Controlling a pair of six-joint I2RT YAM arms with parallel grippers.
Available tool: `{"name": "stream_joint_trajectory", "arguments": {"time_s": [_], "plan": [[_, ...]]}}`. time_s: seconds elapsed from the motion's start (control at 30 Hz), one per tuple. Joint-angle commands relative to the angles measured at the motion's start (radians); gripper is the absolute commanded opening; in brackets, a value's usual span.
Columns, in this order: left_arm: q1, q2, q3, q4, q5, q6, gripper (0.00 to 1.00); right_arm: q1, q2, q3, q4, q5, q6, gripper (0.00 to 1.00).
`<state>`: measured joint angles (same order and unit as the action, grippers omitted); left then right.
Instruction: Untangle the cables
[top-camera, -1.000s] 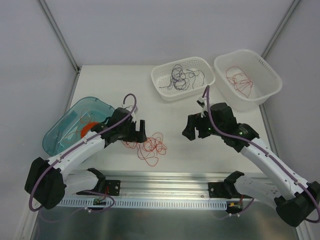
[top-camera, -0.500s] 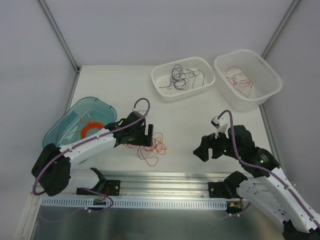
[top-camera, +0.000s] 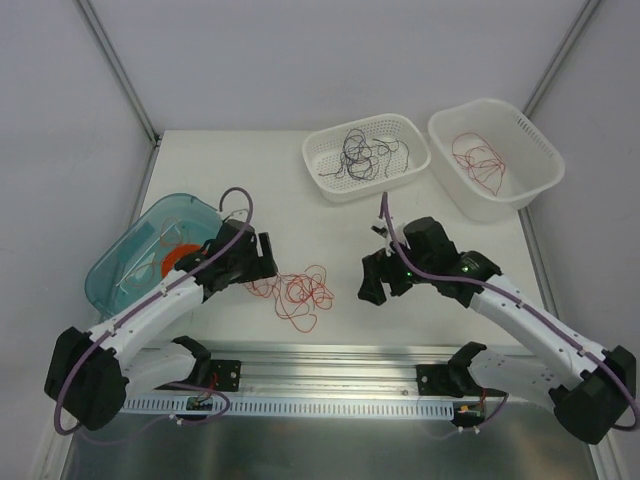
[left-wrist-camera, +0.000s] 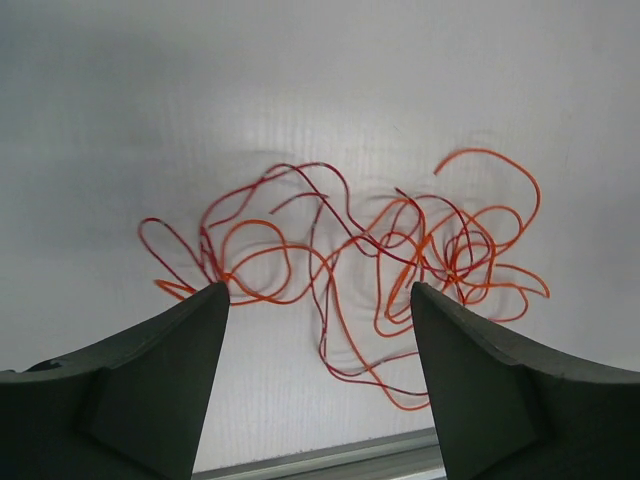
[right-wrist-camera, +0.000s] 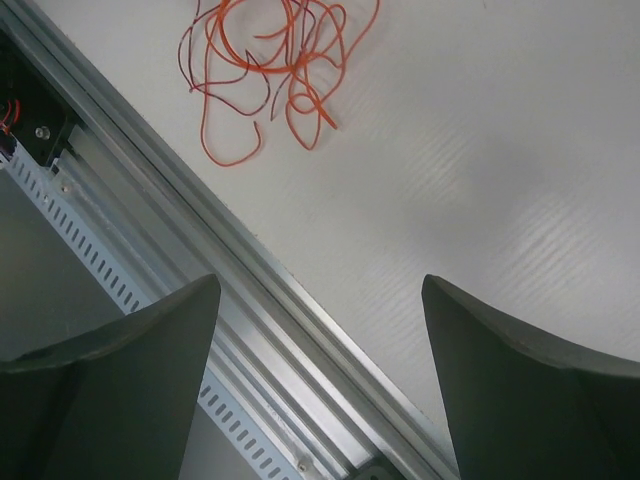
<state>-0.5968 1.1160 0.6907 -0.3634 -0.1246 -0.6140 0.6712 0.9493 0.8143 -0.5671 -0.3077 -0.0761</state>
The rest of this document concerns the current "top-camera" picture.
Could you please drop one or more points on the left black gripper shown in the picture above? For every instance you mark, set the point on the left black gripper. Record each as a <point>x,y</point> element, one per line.
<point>256,261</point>

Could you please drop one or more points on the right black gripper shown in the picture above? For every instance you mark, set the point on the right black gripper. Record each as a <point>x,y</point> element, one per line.
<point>388,275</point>

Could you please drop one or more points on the red orange cable ball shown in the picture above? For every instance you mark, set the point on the red orange cable ball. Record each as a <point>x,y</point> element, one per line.
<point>298,298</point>

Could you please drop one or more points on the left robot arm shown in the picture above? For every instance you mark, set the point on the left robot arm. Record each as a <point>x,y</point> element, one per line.
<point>93,373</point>

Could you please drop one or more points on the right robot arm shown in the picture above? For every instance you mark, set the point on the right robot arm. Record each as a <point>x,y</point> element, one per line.
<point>586,386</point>

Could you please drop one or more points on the white perforated basket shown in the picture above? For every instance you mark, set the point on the white perforated basket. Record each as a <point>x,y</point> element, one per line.
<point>365,157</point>

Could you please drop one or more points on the teal plastic tub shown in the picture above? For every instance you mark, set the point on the teal plastic tub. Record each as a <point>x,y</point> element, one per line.
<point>141,257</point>

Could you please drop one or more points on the white translucent tub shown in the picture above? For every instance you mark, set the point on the white translucent tub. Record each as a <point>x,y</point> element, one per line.
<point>491,159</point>

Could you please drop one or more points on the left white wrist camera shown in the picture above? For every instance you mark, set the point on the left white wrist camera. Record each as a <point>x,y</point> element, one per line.
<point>236,218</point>

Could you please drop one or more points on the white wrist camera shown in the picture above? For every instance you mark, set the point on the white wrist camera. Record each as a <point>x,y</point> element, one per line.
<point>236,218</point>
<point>380,227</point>

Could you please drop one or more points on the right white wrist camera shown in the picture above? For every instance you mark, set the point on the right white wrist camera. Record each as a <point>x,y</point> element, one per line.
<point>380,227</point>

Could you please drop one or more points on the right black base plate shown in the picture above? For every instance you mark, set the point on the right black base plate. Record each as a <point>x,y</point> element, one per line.
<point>447,381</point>

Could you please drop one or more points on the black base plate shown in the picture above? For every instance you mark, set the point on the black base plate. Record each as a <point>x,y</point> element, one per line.
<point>222,375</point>
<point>447,381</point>

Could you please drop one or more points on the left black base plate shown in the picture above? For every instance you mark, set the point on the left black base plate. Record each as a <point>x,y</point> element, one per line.
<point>222,375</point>

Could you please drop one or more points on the white slotted cable duct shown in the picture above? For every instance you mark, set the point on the white slotted cable duct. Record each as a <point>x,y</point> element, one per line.
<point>256,406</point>

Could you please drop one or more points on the right aluminium frame post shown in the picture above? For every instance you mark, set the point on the right aluminium frame post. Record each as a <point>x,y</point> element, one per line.
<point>576,30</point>

